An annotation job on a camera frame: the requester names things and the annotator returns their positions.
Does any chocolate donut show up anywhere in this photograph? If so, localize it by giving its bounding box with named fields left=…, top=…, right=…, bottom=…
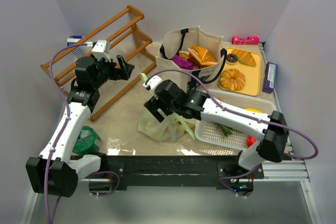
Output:
left=226, top=54, right=238, bottom=65

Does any yellow banana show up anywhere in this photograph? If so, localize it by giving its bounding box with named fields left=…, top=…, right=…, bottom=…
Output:
left=245, top=108, right=263, bottom=113

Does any red apple right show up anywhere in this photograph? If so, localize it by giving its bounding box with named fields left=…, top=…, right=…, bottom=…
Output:
left=246, top=136, right=257, bottom=147

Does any yellow tray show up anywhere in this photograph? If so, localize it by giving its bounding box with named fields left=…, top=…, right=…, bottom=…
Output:
left=224, top=47, right=262, bottom=96

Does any orange pineapple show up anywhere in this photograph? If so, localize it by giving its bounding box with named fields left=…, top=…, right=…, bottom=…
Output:
left=215, top=98, right=236, bottom=137

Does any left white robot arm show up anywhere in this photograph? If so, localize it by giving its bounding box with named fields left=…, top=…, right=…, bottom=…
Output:
left=26, top=56, right=134, bottom=197

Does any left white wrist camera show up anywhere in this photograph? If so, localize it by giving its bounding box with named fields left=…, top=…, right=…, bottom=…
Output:
left=91, top=40, right=111, bottom=62

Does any beige canvas tote bag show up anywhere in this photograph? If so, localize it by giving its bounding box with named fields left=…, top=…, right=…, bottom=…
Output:
left=156, top=26, right=227, bottom=84

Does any light green plastic bag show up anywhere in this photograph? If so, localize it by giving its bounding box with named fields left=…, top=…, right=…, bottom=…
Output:
left=138, top=72, right=197, bottom=142

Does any orange snack packet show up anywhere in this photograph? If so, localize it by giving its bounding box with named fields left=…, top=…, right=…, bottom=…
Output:
left=178, top=45, right=217, bottom=68

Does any purple box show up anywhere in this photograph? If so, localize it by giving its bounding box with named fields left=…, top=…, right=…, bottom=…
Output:
left=262, top=62, right=277, bottom=93

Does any dark green plastic bag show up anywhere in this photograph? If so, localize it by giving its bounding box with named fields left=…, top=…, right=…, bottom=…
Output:
left=72, top=126, right=101, bottom=155

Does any purple snack packet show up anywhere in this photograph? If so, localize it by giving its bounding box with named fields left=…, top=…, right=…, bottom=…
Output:
left=172, top=55, right=196, bottom=70

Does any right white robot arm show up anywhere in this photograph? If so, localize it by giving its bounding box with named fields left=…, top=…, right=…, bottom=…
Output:
left=144, top=76, right=289, bottom=170

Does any glazed ring bread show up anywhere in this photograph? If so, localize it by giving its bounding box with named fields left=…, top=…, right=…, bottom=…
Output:
left=218, top=69, right=246, bottom=91

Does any white plastic basket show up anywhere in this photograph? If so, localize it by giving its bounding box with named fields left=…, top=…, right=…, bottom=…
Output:
left=195, top=89, right=277, bottom=151

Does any blue white carton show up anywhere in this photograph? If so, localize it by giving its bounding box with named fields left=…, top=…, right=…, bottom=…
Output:
left=67, top=35, right=86, bottom=49

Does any brown wooden rack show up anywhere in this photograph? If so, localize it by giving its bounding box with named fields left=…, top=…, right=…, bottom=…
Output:
left=53, top=5, right=156, bottom=122

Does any black base frame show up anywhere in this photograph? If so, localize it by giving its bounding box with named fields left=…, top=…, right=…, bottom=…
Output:
left=87, top=155, right=264, bottom=196

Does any pink box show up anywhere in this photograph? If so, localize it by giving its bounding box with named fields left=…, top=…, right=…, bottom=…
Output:
left=232, top=36, right=260, bottom=45

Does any croissant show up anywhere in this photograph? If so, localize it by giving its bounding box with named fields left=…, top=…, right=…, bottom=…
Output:
left=231, top=49, right=256, bottom=67

